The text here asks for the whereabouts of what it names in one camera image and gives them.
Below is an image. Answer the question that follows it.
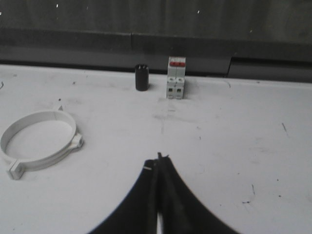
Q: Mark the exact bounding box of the white half pipe clamp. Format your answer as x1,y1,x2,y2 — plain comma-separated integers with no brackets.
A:
0,111,70,170

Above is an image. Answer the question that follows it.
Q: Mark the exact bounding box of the dark brown cylinder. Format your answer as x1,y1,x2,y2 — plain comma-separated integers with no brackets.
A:
135,64,149,91

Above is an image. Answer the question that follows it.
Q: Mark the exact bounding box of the white circuit breaker red switch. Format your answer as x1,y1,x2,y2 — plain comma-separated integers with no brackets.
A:
166,57,186,99

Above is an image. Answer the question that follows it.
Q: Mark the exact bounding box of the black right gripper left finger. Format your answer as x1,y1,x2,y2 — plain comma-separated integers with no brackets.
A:
90,159,158,234

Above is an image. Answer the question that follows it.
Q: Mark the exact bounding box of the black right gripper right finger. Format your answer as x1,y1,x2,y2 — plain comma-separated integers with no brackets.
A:
157,152,237,234

